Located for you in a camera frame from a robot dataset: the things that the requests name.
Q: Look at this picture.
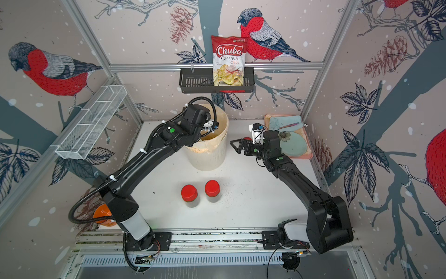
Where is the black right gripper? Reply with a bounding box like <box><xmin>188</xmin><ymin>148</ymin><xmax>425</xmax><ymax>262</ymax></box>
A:
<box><xmin>229</xmin><ymin>140</ymin><xmax>269</xmax><ymax>162</ymax></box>

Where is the red-lidded glass jar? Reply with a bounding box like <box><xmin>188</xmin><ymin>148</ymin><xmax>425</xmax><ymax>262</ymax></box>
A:
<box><xmin>205</xmin><ymin>180</ymin><xmax>221</xmax><ymax>203</ymax></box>
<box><xmin>181</xmin><ymin>184</ymin><xmax>199</xmax><ymax>208</ymax></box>

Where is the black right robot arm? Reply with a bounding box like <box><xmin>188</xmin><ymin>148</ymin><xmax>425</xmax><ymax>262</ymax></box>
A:
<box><xmin>230</xmin><ymin>131</ymin><xmax>354</xmax><ymax>254</ymax></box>

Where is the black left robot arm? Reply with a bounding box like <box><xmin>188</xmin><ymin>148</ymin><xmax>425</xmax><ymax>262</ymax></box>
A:
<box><xmin>101</xmin><ymin>104</ymin><xmax>211</xmax><ymax>251</ymax></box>

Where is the cream waste bin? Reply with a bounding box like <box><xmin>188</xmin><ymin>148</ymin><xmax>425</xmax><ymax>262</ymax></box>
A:
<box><xmin>184</xmin><ymin>103</ymin><xmax>230</xmax><ymax>172</ymax></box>

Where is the yellowish bin liner bag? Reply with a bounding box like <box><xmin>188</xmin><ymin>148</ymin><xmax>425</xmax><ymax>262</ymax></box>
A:
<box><xmin>186</xmin><ymin>106</ymin><xmax>229</xmax><ymax>153</ymax></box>

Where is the teal folded cloth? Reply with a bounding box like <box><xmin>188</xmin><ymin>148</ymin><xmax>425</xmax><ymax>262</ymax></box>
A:
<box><xmin>268</xmin><ymin>116</ymin><xmax>304</xmax><ymax>132</ymax></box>

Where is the mint green flower plate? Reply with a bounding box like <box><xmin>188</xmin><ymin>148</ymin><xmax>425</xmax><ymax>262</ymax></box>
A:
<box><xmin>278</xmin><ymin>131</ymin><xmax>307</xmax><ymax>158</ymax></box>

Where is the pink plastic tray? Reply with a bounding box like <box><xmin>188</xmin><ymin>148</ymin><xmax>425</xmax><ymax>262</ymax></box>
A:
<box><xmin>264</xmin><ymin>115</ymin><xmax>313</xmax><ymax>159</ymax></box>

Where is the Chuba cassava chips bag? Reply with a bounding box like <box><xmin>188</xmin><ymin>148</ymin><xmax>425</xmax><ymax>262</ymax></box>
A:
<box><xmin>211</xmin><ymin>36</ymin><xmax>247</xmax><ymax>86</ymax></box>

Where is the orange cup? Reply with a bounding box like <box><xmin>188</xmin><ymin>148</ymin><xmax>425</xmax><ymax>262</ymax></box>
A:
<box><xmin>93</xmin><ymin>204</ymin><xmax>116</xmax><ymax>227</ymax></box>

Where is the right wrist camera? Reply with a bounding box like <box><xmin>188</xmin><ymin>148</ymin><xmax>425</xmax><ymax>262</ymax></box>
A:
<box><xmin>249</xmin><ymin>123</ymin><xmax>267</xmax><ymax>144</ymax></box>

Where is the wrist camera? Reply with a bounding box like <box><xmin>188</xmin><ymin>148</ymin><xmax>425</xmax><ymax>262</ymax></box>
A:
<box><xmin>249</xmin><ymin>123</ymin><xmax>267</xmax><ymax>144</ymax></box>
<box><xmin>201</xmin><ymin>120</ymin><xmax>214</xmax><ymax>137</ymax></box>

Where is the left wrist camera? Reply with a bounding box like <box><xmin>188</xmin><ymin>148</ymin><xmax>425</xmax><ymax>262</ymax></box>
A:
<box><xmin>201</xmin><ymin>120</ymin><xmax>214</xmax><ymax>137</ymax></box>

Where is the black wall basket shelf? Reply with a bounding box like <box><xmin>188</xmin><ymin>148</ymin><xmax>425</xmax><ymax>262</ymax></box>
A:
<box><xmin>179</xmin><ymin>67</ymin><xmax>255</xmax><ymax>94</ymax></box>

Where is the white wire mesh basket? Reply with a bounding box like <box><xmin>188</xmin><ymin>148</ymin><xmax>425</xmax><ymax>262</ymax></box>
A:
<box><xmin>55</xmin><ymin>85</ymin><xmax>127</xmax><ymax>160</ymax></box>

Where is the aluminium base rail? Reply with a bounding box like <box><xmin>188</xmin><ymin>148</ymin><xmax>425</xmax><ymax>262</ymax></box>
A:
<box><xmin>66</xmin><ymin>228</ymin><xmax>363</xmax><ymax>269</ymax></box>

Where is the black corrugated cable conduit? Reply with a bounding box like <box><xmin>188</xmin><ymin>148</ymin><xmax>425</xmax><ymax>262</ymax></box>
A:
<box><xmin>68</xmin><ymin>96</ymin><xmax>218</xmax><ymax>224</ymax></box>

